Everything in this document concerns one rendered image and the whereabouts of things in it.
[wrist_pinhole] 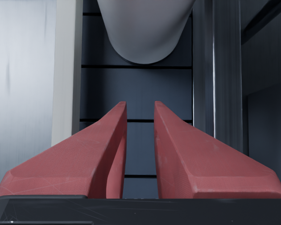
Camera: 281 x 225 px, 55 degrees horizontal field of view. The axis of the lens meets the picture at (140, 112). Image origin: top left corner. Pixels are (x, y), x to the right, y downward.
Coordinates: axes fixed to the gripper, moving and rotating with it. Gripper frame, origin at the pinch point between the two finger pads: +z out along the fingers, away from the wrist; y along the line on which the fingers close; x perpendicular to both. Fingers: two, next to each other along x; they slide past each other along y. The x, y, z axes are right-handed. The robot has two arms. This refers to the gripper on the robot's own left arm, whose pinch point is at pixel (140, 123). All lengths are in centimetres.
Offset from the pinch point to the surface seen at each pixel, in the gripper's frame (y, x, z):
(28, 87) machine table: 10.0, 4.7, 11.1
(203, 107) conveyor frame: -4.5, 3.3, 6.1
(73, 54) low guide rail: 3.9, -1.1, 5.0
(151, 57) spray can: -0.7, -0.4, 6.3
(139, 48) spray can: 0.0, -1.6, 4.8
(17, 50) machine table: 11.1, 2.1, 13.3
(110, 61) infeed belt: 2.1, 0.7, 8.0
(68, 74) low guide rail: 4.2, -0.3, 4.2
